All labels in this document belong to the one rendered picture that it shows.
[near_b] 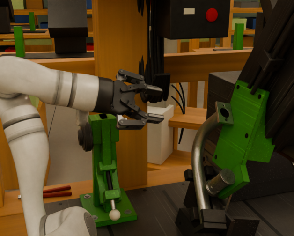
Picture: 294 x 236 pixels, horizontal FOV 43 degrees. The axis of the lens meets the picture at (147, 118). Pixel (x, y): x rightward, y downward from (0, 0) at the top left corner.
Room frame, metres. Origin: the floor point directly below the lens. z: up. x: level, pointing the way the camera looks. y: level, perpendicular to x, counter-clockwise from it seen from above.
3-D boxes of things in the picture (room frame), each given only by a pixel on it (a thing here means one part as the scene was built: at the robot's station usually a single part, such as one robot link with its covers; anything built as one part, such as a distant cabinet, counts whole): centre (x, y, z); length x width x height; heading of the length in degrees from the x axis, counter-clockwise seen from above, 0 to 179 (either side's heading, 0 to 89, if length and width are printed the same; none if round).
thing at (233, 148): (0.81, -0.24, 1.17); 0.13 x 0.12 x 0.20; 108
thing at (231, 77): (1.05, -0.35, 1.07); 0.30 x 0.18 x 0.34; 108
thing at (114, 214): (0.81, 0.08, 0.96); 0.06 x 0.03 x 0.06; 18
